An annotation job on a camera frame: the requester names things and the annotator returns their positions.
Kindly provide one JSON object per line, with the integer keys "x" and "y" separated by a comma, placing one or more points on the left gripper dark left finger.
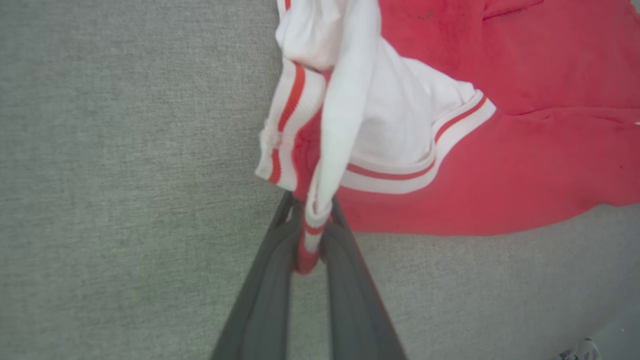
{"x": 265, "y": 300}

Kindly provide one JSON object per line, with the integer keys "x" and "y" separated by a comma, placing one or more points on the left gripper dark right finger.
{"x": 355, "y": 310}

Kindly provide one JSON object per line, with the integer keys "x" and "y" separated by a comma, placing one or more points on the red and white garment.
{"x": 525, "y": 165}

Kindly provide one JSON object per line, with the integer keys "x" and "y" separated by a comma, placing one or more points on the grey fabric sofa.
{"x": 125, "y": 175}

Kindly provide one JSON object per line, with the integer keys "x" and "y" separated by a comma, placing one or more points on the white grey patterned object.
{"x": 585, "y": 350}

